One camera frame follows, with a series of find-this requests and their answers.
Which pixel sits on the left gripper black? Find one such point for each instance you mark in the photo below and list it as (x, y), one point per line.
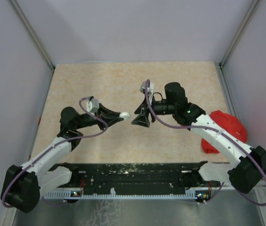
(110, 117)

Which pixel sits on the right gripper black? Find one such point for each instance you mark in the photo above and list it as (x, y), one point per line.
(143, 118)

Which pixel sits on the white earbud charging case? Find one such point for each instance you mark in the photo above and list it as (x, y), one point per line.
(125, 115)

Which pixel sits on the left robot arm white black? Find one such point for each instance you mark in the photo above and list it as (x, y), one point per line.
(25, 185)

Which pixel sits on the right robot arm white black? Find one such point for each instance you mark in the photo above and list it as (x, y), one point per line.
(247, 165)

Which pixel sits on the red cloth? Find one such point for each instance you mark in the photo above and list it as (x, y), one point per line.
(231, 124)

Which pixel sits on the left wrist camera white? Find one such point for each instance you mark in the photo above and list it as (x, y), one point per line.
(92, 105)

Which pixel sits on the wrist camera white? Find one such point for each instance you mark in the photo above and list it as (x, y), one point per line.
(92, 105)
(150, 89)

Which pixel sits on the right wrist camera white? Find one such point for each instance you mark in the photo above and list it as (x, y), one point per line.
(150, 89)

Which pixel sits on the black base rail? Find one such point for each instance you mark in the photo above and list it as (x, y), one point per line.
(135, 178)

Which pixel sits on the right aluminium frame post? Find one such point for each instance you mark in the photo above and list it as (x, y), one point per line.
(240, 31)

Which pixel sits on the aluminium frame post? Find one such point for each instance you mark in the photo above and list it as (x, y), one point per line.
(32, 33)
(240, 31)

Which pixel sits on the white cable duct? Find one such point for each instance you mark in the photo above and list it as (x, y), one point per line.
(67, 194)

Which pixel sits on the left aluminium frame post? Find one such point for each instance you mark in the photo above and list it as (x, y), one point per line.
(32, 33)

